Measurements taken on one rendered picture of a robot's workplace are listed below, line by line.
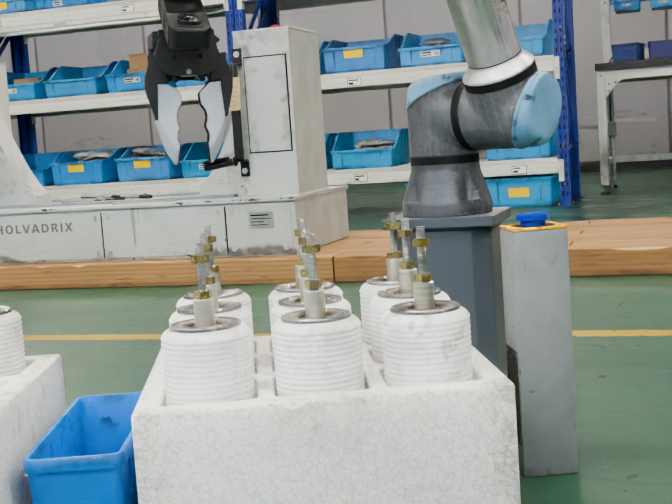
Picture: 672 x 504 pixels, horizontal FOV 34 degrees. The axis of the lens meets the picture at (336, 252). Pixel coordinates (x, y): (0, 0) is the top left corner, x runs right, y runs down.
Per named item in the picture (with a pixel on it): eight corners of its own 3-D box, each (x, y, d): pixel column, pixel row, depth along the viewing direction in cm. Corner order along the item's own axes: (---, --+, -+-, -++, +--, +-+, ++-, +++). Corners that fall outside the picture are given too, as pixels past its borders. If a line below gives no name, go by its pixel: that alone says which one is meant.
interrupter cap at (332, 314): (362, 314, 118) (362, 308, 118) (331, 327, 112) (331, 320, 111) (301, 313, 122) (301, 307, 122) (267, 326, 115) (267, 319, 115)
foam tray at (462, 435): (173, 473, 149) (162, 343, 147) (454, 448, 152) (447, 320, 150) (145, 589, 110) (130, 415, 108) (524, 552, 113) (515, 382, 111)
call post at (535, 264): (510, 461, 144) (498, 227, 140) (563, 457, 144) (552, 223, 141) (524, 478, 137) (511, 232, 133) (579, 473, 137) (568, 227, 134)
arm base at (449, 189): (415, 211, 194) (411, 155, 193) (499, 207, 189) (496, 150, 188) (393, 219, 179) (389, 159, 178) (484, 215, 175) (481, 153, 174)
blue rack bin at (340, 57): (347, 77, 656) (344, 42, 654) (408, 72, 645) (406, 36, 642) (321, 75, 609) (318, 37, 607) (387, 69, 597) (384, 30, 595)
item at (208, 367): (184, 512, 112) (169, 338, 110) (166, 486, 121) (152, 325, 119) (273, 496, 115) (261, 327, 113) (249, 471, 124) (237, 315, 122)
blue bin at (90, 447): (85, 482, 147) (77, 395, 146) (166, 476, 147) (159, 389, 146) (30, 570, 117) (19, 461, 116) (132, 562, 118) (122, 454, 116)
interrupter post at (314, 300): (331, 318, 117) (329, 288, 117) (320, 322, 115) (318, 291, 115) (311, 318, 118) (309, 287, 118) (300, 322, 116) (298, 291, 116)
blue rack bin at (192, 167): (214, 174, 693) (211, 141, 691) (269, 171, 680) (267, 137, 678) (178, 179, 646) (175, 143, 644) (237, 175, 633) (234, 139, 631)
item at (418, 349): (458, 454, 125) (449, 298, 123) (492, 477, 116) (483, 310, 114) (379, 466, 123) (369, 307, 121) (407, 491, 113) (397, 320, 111)
